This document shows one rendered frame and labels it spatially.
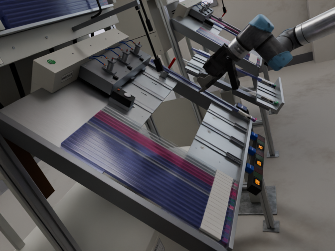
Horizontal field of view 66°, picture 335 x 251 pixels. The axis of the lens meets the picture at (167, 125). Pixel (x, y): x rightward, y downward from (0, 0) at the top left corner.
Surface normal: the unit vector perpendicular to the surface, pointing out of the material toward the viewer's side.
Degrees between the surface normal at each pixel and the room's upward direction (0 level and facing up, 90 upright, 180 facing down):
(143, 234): 0
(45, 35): 90
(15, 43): 90
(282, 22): 90
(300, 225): 0
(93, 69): 45
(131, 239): 0
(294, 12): 90
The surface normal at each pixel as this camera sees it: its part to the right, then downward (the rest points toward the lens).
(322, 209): -0.33, -0.86
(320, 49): -0.29, 0.49
